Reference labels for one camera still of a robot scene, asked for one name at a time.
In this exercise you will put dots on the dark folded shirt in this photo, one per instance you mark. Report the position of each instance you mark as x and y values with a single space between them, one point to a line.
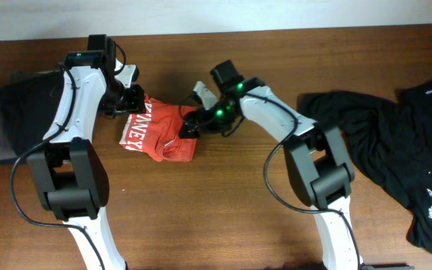
28 106

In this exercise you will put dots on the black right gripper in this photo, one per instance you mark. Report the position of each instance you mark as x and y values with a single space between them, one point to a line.
208 124

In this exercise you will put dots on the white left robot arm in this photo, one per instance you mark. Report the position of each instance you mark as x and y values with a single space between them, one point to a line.
69 177

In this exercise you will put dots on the orange t-shirt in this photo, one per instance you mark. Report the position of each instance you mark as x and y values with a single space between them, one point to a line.
156 132

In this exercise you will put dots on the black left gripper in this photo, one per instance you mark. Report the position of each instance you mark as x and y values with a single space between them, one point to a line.
135 102

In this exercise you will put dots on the black adidas jacket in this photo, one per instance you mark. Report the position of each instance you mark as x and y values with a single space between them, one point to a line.
389 142

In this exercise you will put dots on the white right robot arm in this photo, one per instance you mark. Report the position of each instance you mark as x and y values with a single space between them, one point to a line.
318 165

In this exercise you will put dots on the black base equipment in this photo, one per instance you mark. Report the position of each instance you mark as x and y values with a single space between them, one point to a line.
387 267

